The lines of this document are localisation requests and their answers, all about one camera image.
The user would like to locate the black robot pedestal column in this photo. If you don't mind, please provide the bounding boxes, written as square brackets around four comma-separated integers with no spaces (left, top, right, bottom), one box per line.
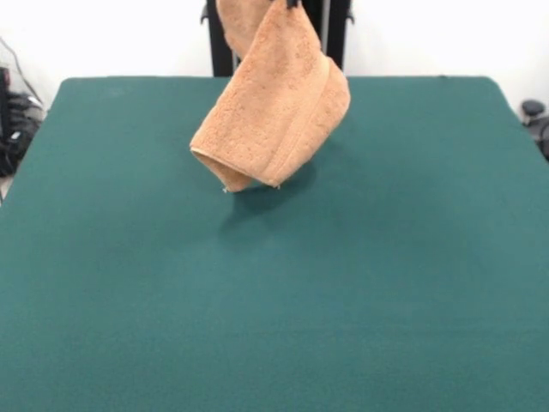
[200,0,356,78]

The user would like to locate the grey black tripod base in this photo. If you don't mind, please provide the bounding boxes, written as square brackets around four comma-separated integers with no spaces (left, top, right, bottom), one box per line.
[0,66,46,177]
[521,99,549,162]

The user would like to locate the tan terry towel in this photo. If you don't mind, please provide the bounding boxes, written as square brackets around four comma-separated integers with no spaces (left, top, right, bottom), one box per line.
[189,0,352,193]

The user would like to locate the dark green table cloth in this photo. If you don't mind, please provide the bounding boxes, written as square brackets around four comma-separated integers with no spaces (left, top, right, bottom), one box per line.
[0,76,549,412]

